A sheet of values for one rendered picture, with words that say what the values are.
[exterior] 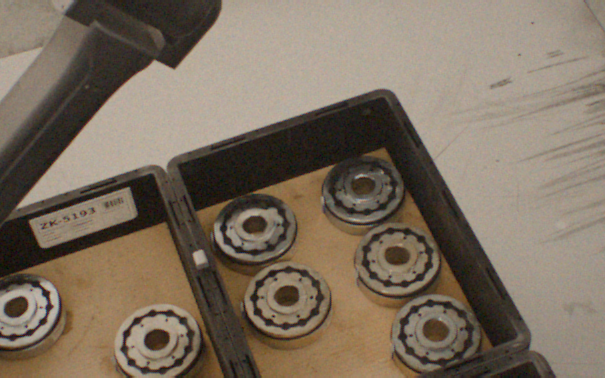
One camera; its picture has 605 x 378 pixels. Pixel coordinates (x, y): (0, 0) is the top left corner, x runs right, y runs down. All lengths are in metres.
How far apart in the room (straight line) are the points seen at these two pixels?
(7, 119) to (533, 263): 0.88
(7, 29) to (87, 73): 2.15
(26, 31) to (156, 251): 1.57
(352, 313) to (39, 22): 1.76
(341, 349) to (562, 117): 0.56
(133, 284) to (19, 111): 0.59
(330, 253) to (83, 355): 0.32
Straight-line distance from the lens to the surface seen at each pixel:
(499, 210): 1.67
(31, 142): 0.92
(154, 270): 1.48
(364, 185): 1.51
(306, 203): 1.51
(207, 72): 1.85
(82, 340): 1.45
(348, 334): 1.41
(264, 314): 1.39
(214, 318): 1.32
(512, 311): 1.31
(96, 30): 0.87
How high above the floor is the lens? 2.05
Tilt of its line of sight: 53 degrees down
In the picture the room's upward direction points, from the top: 7 degrees counter-clockwise
